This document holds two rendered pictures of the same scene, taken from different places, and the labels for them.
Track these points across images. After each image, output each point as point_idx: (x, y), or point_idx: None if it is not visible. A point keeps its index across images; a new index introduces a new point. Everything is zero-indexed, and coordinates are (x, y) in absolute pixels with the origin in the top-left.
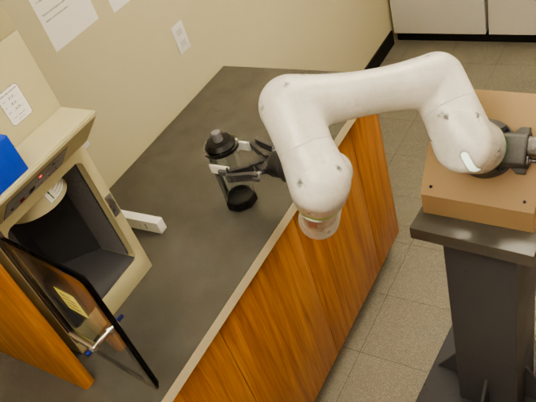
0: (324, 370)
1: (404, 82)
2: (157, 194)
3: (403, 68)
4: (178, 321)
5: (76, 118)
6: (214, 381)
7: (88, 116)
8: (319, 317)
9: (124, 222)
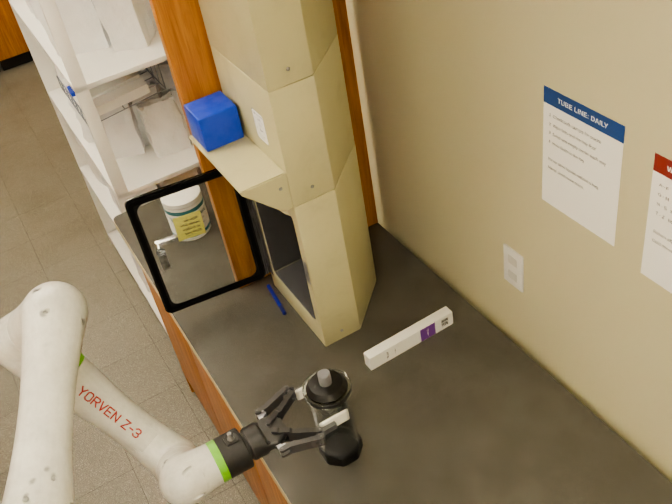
0: None
1: (13, 445)
2: (442, 376)
3: (20, 448)
4: (237, 349)
5: (244, 180)
6: None
7: (237, 188)
8: None
9: (312, 294)
